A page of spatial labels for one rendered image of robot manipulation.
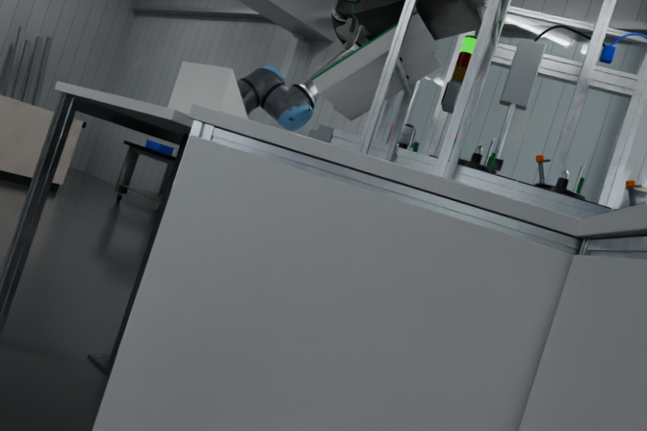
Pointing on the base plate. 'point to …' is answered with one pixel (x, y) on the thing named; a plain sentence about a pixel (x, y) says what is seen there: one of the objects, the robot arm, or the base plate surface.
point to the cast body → (405, 134)
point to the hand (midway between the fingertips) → (349, 46)
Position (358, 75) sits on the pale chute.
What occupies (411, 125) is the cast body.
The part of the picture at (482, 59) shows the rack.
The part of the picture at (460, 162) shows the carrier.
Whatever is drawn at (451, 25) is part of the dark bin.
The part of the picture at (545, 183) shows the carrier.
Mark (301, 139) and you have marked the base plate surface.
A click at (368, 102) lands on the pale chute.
